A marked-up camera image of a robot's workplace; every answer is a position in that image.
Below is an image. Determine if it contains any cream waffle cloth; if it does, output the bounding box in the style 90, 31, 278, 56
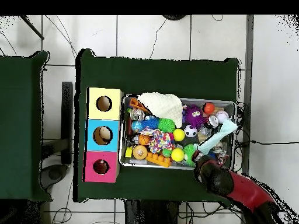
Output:
137, 92, 184, 128

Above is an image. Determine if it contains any orange building block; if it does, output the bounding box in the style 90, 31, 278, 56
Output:
146, 152, 173, 168

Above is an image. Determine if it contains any light blue knitted cloth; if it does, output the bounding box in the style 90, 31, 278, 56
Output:
197, 120, 239, 156

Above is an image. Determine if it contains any shallow clear mesh bin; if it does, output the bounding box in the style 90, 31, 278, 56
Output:
119, 94, 237, 171

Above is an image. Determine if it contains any wooden box with three holes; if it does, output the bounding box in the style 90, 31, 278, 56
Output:
84, 87, 124, 184

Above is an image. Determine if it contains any tan orange ball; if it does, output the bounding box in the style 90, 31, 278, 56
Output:
133, 144, 149, 160

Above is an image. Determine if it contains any yellow smiley ball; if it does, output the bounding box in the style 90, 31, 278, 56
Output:
172, 128, 186, 142

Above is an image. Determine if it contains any small soccer ball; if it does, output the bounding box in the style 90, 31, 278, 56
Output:
184, 124, 198, 138

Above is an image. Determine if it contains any plain yellow ball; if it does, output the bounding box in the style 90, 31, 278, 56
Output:
171, 148, 186, 163

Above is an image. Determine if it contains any purple spiky ball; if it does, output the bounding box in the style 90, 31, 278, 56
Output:
184, 104, 206, 129

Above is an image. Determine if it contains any green spiky ball with eyes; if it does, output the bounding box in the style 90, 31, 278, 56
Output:
183, 143, 199, 168

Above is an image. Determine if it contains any dark green table cloth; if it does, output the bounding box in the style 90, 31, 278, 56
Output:
74, 48, 241, 204

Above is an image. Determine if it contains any white baseball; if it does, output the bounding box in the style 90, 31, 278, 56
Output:
215, 110, 230, 124

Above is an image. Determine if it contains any black panel on stand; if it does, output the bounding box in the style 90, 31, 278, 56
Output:
41, 81, 75, 185

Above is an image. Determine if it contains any black round base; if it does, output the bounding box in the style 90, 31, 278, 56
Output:
162, 15, 187, 22

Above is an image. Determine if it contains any side table with green cloth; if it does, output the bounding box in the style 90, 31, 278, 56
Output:
0, 51, 51, 201

